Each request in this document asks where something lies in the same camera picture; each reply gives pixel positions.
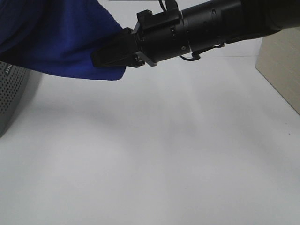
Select blue towel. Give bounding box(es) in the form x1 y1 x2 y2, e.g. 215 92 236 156
0 0 126 81

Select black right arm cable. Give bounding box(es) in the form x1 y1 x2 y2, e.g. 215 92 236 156
179 43 225 62

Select beige storage box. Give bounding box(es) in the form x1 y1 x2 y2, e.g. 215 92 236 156
255 27 300 113

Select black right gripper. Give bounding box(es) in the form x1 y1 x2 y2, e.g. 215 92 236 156
90 9 191 68

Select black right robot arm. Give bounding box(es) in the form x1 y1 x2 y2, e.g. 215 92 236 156
91 0 300 68

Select grey perforated plastic basket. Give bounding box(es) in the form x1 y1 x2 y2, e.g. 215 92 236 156
0 62 30 136

